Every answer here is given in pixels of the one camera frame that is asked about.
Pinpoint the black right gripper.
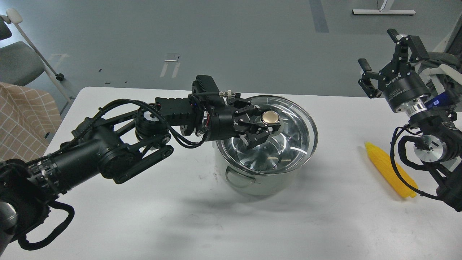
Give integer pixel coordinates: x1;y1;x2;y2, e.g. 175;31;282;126
358;29;430;113

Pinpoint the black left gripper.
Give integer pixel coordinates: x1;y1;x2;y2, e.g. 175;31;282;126
208;99;282;148

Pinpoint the glass pot lid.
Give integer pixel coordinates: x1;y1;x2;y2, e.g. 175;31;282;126
215;95;318;176

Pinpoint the yellow corn cob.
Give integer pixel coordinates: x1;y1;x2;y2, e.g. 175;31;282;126
364;142;417;199

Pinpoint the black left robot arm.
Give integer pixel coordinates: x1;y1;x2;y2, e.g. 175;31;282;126
0;75;281;252

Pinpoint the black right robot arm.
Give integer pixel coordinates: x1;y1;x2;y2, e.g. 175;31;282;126
358;29;462;212

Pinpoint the pale green steel pot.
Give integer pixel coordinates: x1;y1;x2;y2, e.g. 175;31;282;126
213;138;310;196

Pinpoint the grey white chair right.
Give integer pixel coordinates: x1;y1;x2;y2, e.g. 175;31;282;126
418;19;461;113

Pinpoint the white desk leg base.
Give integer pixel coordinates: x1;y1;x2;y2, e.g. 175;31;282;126
351;0;416;16

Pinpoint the beige checkered cloth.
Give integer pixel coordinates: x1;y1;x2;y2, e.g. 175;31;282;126
0;82;62;161

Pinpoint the grey office chair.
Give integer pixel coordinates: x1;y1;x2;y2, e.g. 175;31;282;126
0;8;71;102

